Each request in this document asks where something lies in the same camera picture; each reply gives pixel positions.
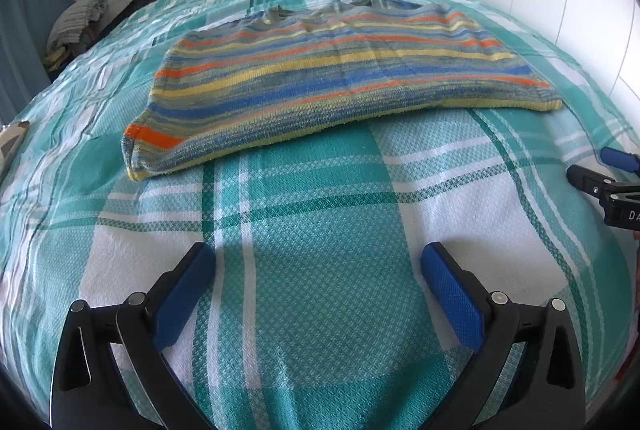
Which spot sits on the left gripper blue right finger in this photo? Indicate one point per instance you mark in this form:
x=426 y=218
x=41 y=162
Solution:
x=547 y=390

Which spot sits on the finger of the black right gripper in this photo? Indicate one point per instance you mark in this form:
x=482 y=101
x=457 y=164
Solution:
x=593 y=183

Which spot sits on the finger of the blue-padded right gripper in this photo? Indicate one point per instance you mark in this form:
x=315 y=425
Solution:
x=622 y=160

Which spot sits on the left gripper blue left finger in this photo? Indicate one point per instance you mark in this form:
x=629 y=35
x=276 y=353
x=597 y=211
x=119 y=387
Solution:
x=87 y=389

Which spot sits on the multicolour striped knit sweater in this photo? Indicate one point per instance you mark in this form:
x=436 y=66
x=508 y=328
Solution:
x=283 y=74

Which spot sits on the pile of striped clothes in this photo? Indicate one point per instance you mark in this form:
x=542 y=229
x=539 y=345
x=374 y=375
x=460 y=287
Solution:
x=73 y=32

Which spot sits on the teal white plaid bedspread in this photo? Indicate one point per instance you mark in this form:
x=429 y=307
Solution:
x=319 y=317

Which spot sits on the patterned white cushion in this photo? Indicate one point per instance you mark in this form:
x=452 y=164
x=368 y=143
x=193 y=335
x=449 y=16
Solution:
x=11 y=138

